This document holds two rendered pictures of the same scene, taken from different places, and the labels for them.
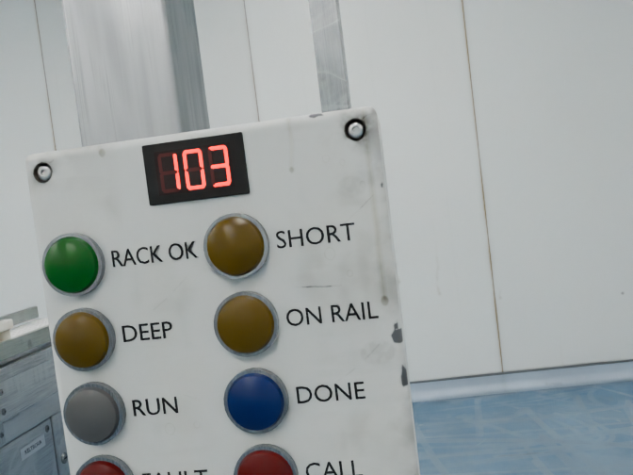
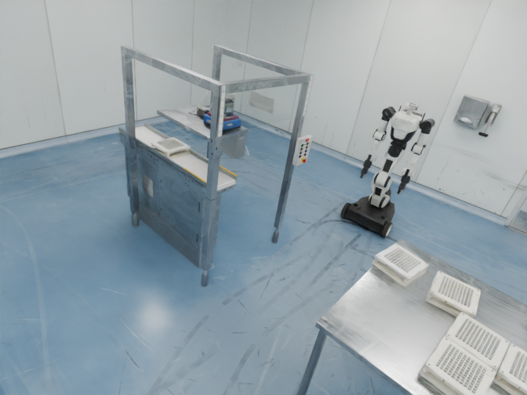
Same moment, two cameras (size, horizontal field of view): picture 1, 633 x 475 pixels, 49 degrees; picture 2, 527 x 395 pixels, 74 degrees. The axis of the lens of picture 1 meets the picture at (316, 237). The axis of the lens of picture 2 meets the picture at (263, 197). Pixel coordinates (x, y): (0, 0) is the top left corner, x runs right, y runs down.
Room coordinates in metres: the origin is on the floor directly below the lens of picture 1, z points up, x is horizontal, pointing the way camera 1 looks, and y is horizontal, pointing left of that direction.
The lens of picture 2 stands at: (-0.82, 2.83, 2.31)
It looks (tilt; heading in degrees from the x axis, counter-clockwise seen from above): 31 degrees down; 298
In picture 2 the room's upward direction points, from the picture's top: 10 degrees clockwise
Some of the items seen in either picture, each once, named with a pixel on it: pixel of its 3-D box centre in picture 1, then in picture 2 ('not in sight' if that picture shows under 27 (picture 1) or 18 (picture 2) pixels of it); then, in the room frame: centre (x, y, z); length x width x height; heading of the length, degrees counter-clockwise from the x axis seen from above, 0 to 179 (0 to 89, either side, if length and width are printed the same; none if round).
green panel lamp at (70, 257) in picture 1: (71, 265); not in sight; (0.32, 0.12, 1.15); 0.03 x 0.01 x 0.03; 81
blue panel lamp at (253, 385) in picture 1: (255, 401); not in sight; (0.31, 0.04, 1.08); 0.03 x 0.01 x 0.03; 81
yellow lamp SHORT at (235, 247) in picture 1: (235, 246); not in sight; (0.31, 0.04, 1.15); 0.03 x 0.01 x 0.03; 81
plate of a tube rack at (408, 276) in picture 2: not in sight; (401, 261); (-0.81, 0.83, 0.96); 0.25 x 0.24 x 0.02; 72
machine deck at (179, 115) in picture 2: not in sight; (201, 121); (0.88, 0.84, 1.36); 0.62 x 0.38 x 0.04; 171
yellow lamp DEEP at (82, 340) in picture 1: (82, 340); not in sight; (0.32, 0.12, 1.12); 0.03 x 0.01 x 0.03; 81
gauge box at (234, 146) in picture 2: not in sight; (230, 140); (0.66, 0.74, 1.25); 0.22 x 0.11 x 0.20; 171
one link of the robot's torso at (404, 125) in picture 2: not in sight; (405, 125); (-0.26, -1.20, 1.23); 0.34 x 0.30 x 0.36; 176
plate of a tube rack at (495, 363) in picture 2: not in sight; (477, 339); (-1.27, 1.19, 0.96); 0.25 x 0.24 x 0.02; 77
